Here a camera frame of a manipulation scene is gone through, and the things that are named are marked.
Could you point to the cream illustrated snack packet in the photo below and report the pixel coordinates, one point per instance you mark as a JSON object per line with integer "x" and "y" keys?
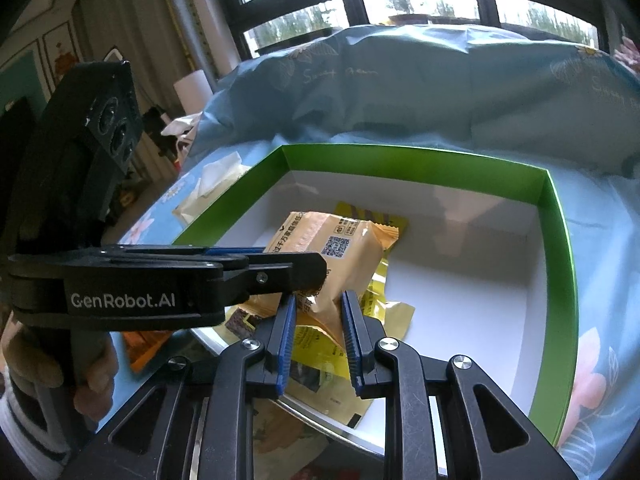
{"x": 280, "y": 435}

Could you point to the white paper roll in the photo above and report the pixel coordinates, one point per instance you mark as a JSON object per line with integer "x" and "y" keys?
{"x": 192, "y": 92}

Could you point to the dark framed window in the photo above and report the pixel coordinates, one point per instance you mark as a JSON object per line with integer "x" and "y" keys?
{"x": 357, "y": 0}

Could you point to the brown gold snack packet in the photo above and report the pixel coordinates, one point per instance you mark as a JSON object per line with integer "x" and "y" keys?
{"x": 240, "y": 322}

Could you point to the framed wall picture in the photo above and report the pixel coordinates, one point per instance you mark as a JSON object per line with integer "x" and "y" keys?
{"x": 62, "y": 57}

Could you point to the crumpled white tissue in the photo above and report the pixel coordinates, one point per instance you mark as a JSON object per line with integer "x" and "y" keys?
{"x": 215, "y": 175}

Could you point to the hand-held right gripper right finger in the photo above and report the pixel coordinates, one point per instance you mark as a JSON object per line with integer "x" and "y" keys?
{"x": 350, "y": 340}

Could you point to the yellow snack packet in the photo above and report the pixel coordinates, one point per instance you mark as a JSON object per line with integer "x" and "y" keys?
{"x": 390, "y": 315}

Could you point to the orange foil snack packet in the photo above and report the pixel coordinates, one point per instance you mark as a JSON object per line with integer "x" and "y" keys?
{"x": 145, "y": 352}

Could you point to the person's left hand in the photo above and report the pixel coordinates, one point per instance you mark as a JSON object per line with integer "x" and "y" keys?
{"x": 97, "y": 380}

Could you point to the green cardboard box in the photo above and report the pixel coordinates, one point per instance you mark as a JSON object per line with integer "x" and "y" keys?
{"x": 555, "y": 310}

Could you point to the blue floral pillow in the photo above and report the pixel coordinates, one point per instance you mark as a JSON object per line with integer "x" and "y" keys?
{"x": 400, "y": 85}

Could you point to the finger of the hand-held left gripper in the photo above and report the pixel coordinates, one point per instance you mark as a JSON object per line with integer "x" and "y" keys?
{"x": 235, "y": 249}
{"x": 280, "y": 272}

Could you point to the beige curtain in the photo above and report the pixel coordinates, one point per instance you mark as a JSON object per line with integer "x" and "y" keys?
{"x": 150, "y": 20}

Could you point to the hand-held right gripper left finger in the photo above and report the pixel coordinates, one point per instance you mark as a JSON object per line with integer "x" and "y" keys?
{"x": 285, "y": 340}

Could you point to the folded pink floral quilt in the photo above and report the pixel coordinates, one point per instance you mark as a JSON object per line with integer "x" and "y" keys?
{"x": 631, "y": 55}

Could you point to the person's left forearm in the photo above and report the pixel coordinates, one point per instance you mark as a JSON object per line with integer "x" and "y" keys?
{"x": 30, "y": 435}

